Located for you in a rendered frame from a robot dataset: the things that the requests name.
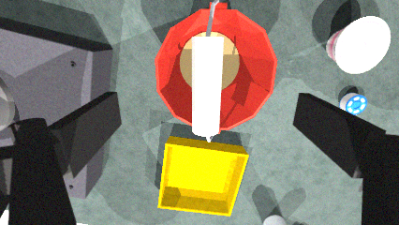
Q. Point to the yellow rectangular tray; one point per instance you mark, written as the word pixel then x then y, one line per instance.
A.
pixel 198 181

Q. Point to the red pail with grey wire handle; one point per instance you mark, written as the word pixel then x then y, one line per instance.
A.
pixel 213 83

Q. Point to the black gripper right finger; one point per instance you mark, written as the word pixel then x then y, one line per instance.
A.
pixel 360 149

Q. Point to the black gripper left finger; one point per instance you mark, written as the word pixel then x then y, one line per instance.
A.
pixel 43 156

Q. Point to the white bottle with blue cap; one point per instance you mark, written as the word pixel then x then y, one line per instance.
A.
pixel 274 220

